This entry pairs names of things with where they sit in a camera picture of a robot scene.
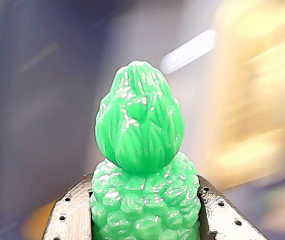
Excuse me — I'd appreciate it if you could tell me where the robot gripper finger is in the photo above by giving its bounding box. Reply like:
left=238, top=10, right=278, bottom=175
left=197, top=174, right=269, bottom=240
left=41, top=172, right=95, bottom=240

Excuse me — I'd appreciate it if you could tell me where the green toy pineapple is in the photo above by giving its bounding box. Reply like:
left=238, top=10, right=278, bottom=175
left=89, top=59, right=203, bottom=240

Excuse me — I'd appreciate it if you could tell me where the orange object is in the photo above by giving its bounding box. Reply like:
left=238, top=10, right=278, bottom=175
left=28, top=206, right=57, bottom=235

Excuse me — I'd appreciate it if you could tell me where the pale yellow object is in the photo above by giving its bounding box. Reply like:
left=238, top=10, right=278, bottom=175
left=206, top=0, right=285, bottom=192

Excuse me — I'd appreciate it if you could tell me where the white elongated object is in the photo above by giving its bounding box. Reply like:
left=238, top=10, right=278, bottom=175
left=159, top=28, right=218, bottom=76

